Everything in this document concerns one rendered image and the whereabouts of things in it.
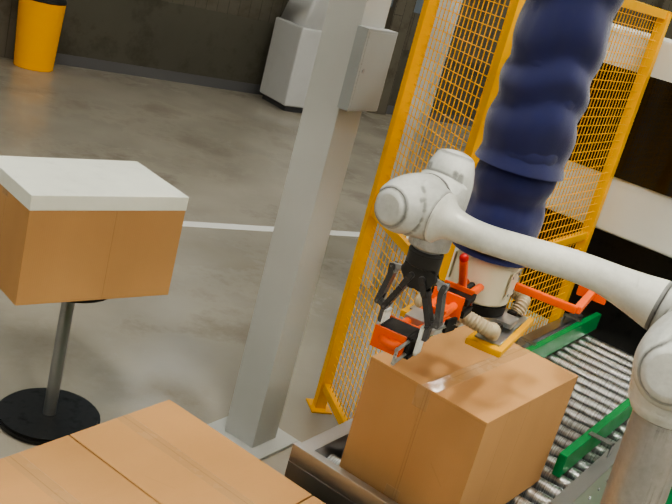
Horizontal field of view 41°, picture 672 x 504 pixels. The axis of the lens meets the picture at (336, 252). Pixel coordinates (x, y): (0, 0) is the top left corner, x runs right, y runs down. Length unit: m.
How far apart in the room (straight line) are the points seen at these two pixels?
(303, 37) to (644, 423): 9.51
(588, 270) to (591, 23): 0.75
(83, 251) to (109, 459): 0.89
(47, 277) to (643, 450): 2.21
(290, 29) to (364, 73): 7.74
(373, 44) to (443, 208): 1.69
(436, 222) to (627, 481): 0.55
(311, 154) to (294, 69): 7.49
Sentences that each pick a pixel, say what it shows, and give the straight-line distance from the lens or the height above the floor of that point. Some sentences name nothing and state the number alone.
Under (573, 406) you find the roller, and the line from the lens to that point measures 3.85.
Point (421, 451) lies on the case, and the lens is 2.62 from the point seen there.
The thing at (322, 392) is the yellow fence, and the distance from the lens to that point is 4.26.
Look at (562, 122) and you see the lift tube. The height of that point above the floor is 1.75.
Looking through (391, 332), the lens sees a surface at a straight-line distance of 1.93.
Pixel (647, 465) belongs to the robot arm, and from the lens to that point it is 1.64.
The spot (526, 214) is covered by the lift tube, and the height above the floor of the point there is 1.50.
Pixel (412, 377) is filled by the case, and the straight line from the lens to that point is 2.59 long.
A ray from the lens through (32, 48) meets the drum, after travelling 10.10.
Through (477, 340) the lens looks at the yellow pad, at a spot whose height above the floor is 1.16.
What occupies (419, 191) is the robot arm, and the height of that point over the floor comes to 1.64.
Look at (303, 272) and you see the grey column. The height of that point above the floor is 0.81.
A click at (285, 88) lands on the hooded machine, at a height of 0.27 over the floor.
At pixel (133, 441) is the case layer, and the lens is 2.76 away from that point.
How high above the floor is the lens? 2.02
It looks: 18 degrees down
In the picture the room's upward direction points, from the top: 15 degrees clockwise
